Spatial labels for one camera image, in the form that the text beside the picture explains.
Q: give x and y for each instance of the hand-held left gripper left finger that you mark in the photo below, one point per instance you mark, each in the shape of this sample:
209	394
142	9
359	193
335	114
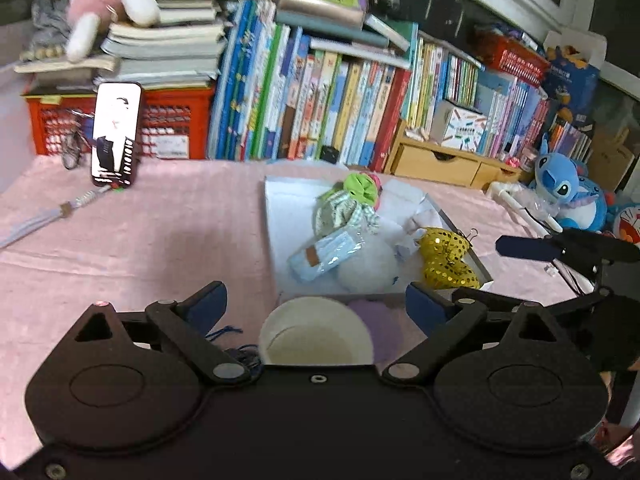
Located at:
207	305

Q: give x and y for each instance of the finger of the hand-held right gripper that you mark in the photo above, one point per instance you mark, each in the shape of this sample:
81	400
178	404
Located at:
525	247
585	300

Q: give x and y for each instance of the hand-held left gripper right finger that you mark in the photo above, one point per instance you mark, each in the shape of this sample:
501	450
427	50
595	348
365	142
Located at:
425	307

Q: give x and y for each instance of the gold sequin bow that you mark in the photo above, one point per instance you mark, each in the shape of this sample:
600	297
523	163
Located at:
447	262

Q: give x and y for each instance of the white fluffy ball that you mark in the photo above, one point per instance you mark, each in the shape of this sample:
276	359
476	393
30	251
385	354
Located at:
367	265

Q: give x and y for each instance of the white round bowl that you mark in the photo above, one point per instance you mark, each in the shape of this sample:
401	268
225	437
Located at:
315	320

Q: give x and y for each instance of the blue face mask packet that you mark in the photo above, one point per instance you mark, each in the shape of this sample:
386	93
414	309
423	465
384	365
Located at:
327	255

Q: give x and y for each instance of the white tray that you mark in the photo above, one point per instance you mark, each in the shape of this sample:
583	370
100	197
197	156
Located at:
285	220

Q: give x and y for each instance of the bright green scrunchie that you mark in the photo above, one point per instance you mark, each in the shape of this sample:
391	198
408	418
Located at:
362	187

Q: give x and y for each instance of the black binder clip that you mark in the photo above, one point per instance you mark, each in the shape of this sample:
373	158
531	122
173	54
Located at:
471	236

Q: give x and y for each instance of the clear plastic packet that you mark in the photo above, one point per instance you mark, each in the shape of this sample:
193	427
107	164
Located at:
412	242

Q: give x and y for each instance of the blue alien plush toy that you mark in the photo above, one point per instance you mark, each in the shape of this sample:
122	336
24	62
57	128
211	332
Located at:
565	190

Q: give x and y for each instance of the blue cat plush toy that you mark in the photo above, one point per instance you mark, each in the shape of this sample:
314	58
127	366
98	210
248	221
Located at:
627	222

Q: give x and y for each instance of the green plaid cloth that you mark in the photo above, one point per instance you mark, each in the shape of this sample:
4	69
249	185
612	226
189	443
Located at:
350	212

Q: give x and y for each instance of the brown cardboard box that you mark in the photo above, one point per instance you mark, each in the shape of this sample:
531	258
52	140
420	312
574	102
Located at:
610	160

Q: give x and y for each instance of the wooden drawer box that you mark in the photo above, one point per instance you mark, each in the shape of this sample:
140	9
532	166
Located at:
430	160

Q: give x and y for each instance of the white printed box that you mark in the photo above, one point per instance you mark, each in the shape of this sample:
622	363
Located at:
457	127

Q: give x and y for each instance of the blue cardboard box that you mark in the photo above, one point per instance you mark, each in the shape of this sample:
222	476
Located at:
572	80

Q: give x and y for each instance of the red basket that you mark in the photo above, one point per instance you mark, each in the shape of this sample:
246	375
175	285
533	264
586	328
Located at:
515	60

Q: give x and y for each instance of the red plastic crate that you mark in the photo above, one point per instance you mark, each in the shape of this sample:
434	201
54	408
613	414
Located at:
170	120

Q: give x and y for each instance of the smartphone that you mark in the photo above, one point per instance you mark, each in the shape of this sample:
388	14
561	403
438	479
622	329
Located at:
116	135

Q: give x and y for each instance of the small bicycle model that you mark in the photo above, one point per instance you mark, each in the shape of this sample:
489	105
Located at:
75	142

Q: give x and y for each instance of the row of upright children's books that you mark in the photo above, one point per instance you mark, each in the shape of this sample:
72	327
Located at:
340	95

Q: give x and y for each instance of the stack of flat books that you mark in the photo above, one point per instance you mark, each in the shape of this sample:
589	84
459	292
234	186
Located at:
165	35

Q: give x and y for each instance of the beige flat book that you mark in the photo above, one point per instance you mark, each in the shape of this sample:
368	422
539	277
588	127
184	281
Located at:
65	65

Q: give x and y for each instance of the grey plush toy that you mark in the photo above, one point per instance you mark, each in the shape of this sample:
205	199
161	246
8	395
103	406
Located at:
50	22

